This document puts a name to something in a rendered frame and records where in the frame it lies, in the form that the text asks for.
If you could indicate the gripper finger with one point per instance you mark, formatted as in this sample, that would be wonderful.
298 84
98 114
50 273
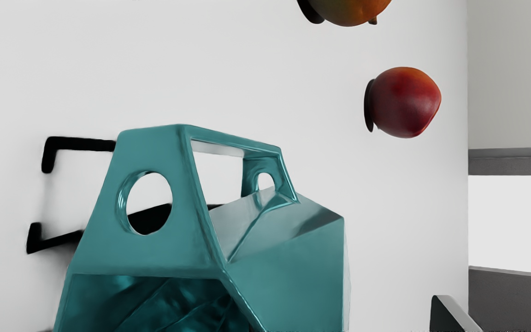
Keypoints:
447 318

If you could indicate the red peach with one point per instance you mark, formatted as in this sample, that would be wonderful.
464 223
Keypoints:
404 103

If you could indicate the orange green mango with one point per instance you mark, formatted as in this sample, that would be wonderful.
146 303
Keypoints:
348 11

